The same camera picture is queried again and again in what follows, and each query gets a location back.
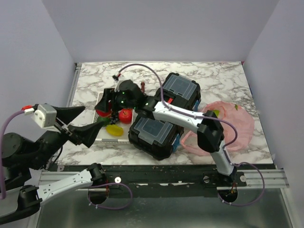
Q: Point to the black plastic toolbox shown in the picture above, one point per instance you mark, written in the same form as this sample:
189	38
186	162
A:
156	137

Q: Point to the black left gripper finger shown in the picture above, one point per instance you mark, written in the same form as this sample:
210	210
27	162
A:
86	134
68	114

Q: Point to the blue foil wrapper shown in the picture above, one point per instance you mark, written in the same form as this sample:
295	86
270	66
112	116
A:
180	131

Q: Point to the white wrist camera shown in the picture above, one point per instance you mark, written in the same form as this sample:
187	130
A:
45	117
119	78

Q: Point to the green fake fruit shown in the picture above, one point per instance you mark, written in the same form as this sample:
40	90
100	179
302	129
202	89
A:
104	121

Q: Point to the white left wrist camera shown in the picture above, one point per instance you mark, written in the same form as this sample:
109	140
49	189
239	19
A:
45	117

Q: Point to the red fake apple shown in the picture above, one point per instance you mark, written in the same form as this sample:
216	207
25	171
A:
125	116

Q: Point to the red fake pomegranate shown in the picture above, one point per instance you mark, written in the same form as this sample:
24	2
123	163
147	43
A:
103	108

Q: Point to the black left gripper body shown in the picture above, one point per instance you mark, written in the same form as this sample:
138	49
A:
65	132

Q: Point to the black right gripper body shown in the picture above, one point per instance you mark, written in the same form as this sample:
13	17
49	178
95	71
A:
120	102

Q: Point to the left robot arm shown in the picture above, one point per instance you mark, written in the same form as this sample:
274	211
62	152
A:
19	156

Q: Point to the black mounting base plate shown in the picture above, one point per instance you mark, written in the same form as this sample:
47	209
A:
170	181

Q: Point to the black fake grape bunch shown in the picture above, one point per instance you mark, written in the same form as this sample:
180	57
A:
114	119

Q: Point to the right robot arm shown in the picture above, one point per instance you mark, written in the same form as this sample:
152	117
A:
207	127

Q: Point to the yellow fake fruit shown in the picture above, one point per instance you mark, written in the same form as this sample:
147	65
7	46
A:
115	130

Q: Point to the aluminium frame rail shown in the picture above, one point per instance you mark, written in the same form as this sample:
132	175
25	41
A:
266	178

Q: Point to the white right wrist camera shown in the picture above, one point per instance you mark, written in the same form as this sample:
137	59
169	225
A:
119	78

